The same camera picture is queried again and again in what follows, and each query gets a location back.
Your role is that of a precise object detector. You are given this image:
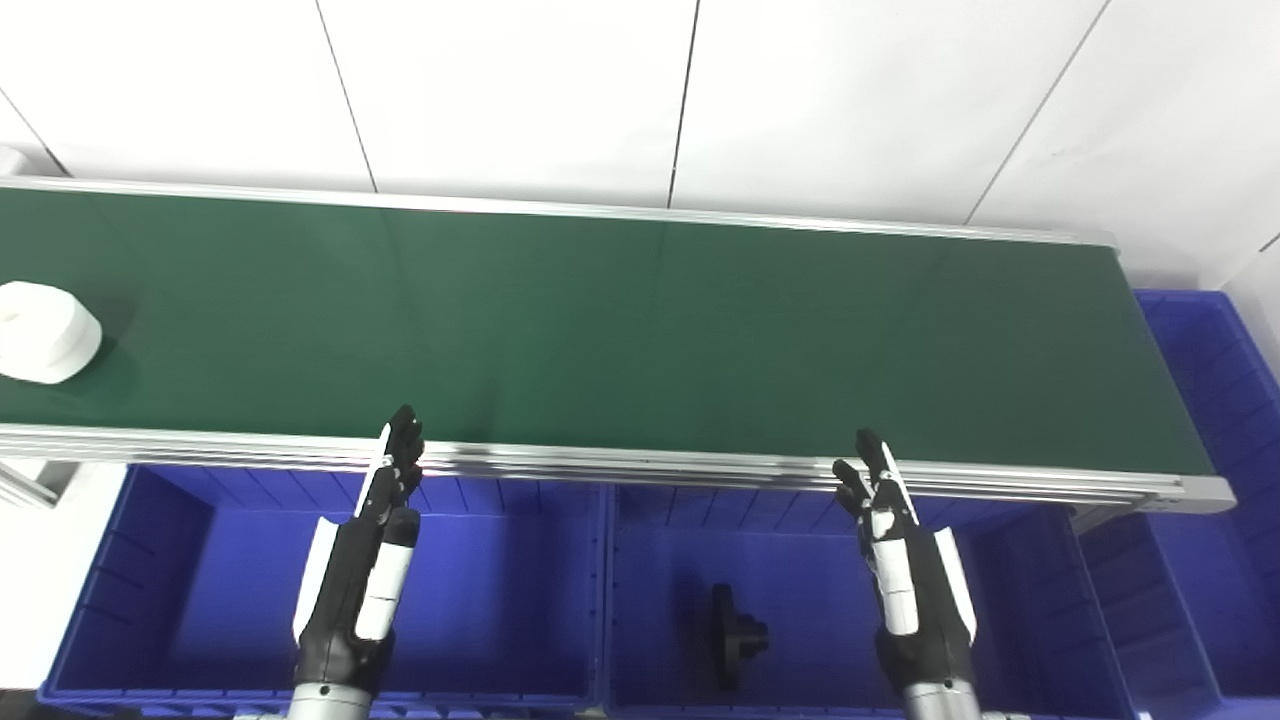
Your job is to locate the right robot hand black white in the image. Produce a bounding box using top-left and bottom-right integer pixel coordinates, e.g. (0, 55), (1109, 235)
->
(831, 429), (980, 693)

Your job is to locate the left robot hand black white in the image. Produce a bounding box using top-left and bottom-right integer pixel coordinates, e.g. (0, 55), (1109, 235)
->
(292, 404), (427, 695)

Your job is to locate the white plastic part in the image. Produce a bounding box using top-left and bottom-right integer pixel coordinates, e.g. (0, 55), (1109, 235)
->
(0, 282), (104, 386)

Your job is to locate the blue plastic bin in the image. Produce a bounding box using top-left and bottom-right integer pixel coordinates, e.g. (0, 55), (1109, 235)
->
(38, 464), (608, 717)
(1078, 510), (1229, 720)
(1134, 289), (1280, 701)
(604, 484), (1133, 720)

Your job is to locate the black flanged part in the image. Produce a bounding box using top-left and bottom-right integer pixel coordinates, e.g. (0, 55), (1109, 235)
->
(709, 583), (772, 692)

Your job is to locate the aluminium conveyor support leg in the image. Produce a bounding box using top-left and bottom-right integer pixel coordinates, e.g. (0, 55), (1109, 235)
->
(0, 458), (79, 510)

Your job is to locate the green conveyor belt aluminium frame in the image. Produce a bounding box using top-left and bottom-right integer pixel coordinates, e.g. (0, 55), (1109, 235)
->
(0, 177), (1237, 515)

